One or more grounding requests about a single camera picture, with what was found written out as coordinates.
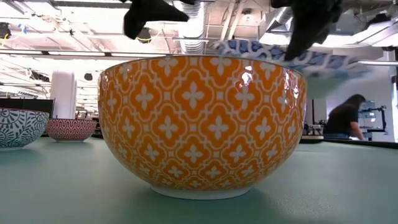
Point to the orange white patterned bowl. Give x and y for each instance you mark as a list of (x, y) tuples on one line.
[(202, 124)]

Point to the silver smooth ventilation duct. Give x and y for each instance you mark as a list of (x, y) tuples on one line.
[(276, 18)]

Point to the red white patterned bowl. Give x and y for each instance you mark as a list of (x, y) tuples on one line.
[(71, 130)]

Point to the green table mat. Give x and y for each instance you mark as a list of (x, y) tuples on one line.
[(62, 186)]

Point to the silver ribbed ventilation duct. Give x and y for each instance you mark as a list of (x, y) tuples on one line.
[(192, 34)]

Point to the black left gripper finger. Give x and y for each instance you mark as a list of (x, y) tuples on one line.
[(133, 18), (164, 12)]

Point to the person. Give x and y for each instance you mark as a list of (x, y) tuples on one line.
[(342, 119)]

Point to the navy white patterned bowl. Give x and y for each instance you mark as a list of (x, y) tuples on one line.
[(18, 127)]

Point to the wide blue white floral bowl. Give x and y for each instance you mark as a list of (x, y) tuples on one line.
[(326, 67)]

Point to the black ceiling dome camera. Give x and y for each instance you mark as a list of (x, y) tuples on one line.
[(144, 35)]

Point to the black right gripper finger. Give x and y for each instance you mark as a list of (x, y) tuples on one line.
[(304, 28)]

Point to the white pillar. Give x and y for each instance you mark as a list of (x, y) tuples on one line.
[(63, 96)]

